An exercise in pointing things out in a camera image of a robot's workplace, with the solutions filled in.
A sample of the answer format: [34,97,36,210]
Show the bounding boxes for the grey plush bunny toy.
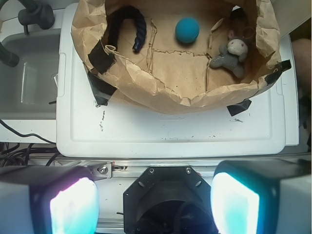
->
[210,30,249,78]

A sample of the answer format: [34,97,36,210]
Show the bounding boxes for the blue ball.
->
[175,18,200,44]

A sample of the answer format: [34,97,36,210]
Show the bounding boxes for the aluminium frame rail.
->
[52,153,312,180]

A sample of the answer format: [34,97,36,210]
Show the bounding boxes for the black cables bundle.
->
[0,118,60,168]

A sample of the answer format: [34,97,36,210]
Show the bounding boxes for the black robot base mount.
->
[123,166,219,234]

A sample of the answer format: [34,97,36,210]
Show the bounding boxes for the dark navy rope piece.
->
[107,5,147,53]

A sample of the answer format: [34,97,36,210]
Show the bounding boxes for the crumpled brown paper bag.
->
[72,0,281,115]

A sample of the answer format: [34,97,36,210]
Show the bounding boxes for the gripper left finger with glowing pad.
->
[0,166,99,234]

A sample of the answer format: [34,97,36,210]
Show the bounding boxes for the black hose fitting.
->
[18,0,55,35]

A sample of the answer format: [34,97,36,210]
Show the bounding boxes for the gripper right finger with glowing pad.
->
[211,159,312,234]

